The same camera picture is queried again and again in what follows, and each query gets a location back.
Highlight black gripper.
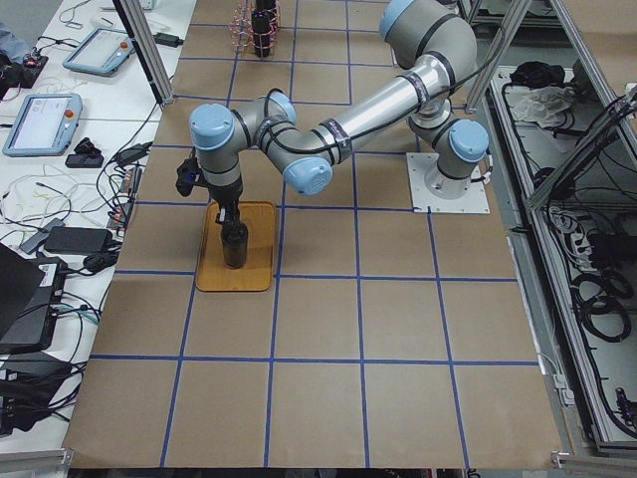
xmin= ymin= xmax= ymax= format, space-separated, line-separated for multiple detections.
xmin=213 ymin=186 xmax=243 ymax=228

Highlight dark wine bottle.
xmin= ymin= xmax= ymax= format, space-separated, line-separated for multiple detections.
xmin=221 ymin=222 xmax=249 ymax=269
xmin=251 ymin=0 xmax=277 ymax=58

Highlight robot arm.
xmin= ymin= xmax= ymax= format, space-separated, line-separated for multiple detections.
xmin=178 ymin=1 xmax=489 ymax=227

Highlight wooden tray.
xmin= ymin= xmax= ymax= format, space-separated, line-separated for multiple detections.
xmin=196 ymin=201 xmax=277 ymax=293

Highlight black power adapter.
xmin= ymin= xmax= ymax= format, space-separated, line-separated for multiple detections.
xmin=153 ymin=32 xmax=184 ymax=48

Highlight teach pendant far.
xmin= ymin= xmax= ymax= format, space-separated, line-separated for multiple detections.
xmin=63 ymin=27 xmax=134 ymax=77

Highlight teach pendant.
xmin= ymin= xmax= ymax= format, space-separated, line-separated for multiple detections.
xmin=63 ymin=27 xmax=134 ymax=77
xmin=2 ymin=93 xmax=83 ymax=157

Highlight teach pendant near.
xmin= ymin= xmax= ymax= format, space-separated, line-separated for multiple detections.
xmin=2 ymin=93 xmax=83 ymax=157

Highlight black laptop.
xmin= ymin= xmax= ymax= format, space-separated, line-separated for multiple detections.
xmin=1 ymin=245 xmax=67 ymax=355

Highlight copper wire bottle basket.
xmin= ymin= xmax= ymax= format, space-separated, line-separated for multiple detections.
xmin=228 ymin=0 xmax=280 ymax=59

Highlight aluminium frame post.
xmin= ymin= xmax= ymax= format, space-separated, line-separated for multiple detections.
xmin=112 ymin=0 xmax=174 ymax=108

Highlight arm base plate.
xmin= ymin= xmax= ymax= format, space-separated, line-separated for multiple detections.
xmin=406 ymin=152 xmax=490 ymax=214

